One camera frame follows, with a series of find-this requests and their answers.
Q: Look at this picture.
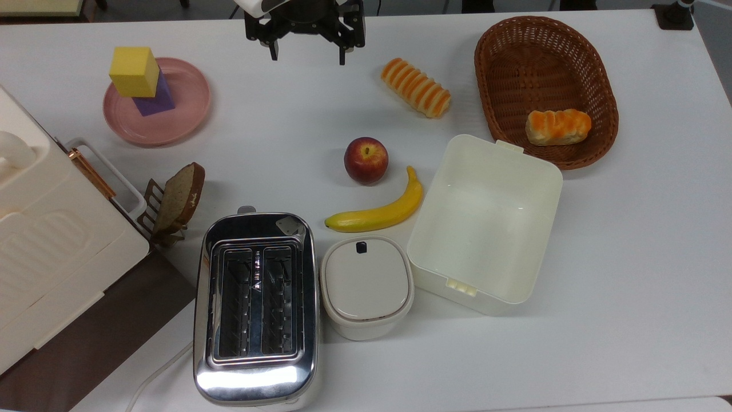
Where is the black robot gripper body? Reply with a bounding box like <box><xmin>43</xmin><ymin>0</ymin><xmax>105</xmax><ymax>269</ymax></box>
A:
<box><xmin>245</xmin><ymin>0</ymin><xmax>365</xmax><ymax>50</ymax></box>

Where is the yellow foam cube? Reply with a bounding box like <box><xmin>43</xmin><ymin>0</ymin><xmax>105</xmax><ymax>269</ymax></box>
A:
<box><xmin>109</xmin><ymin>47</ymin><xmax>161</xmax><ymax>98</ymax></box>

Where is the purple foam cube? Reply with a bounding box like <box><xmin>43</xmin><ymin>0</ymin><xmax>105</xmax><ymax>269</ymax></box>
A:
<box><xmin>133</xmin><ymin>71</ymin><xmax>176</xmax><ymax>117</ymax></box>

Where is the orange striped bread roll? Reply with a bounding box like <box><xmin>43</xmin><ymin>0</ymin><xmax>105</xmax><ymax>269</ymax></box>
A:
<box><xmin>381</xmin><ymin>58</ymin><xmax>452</xmax><ymax>119</ymax></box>

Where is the pink round plate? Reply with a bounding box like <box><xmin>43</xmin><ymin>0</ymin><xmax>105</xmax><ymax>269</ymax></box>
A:
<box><xmin>103</xmin><ymin>57</ymin><xmax>211</xmax><ymax>146</ymax></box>

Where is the red apple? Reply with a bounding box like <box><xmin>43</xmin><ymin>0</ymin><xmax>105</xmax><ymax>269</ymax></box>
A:
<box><xmin>344</xmin><ymin>137</ymin><xmax>389</xmax><ymax>185</ymax></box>

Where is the yellow banana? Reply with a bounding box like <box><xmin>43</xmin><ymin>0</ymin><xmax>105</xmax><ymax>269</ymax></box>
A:
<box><xmin>324</xmin><ymin>166</ymin><xmax>425</xmax><ymax>233</ymax></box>

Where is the brown bread slice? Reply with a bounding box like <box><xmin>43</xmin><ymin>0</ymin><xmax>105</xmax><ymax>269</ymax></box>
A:
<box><xmin>153</xmin><ymin>163</ymin><xmax>206</xmax><ymax>233</ymax></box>

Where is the brown wicker basket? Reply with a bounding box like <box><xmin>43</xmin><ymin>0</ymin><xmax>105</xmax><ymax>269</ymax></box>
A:
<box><xmin>474</xmin><ymin>16</ymin><xmax>620</xmax><ymax>171</ymax></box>

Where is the brown toast rack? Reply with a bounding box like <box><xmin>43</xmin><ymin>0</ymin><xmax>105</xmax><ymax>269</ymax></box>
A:
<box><xmin>141</xmin><ymin>179</ymin><xmax>187</xmax><ymax>248</ymax></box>

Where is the cream plastic open box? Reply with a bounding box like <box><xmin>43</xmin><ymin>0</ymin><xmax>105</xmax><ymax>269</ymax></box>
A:
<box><xmin>406</xmin><ymin>134</ymin><xmax>564</xmax><ymax>317</ymax></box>

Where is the orange glazed bread loaf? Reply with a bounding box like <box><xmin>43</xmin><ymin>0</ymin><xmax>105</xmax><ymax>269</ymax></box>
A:
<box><xmin>526</xmin><ymin>109</ymin><xmax>592</xmax><ymax>146</ymax></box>

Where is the small white lidded bin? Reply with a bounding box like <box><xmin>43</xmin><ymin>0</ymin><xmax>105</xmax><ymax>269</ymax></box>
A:
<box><xmin>320</xmin><ymin>235</ymin><xmax>415</xmax><ymax>342</ymax></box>

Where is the cream toy cabinet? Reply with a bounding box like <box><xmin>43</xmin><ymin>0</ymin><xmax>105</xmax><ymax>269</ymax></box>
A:
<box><xmin>0</xmin><ymin>86</ymin><xmax>150</xmax><ymax>375</ymax></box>

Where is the brown cabinet base board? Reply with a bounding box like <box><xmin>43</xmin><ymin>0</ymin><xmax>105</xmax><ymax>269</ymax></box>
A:
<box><xmin>0</xmin><ymin>249</ymin><xmax>198</xmax><ymax>412</ymax></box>

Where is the chrome two-slot toaster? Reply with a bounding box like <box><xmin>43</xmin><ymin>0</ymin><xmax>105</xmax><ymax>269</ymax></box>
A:
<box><xmin>193</xmin><ymin>206</ymin><xmax>321</xmax><ymax>410</ymax></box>

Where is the copper cabinet door handle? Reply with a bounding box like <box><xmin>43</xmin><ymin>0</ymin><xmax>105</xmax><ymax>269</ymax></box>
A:
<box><xmin>69</xmin><ymin>148</ymin><xmax>118</xmax><ymax>199</ymax></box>

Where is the black table clamp mount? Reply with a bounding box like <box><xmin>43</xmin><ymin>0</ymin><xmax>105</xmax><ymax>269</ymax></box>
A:
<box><xmin>651</xmin><ymin>0</ymin><xmax>696</xmax><ymax>31</ymax></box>

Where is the white toaster power cable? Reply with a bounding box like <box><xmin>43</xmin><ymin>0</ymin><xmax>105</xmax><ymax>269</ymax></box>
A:
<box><xmin>125</xmin><ymin>342</ymin><xmax>195</xmax><ymax>412</ymax></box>

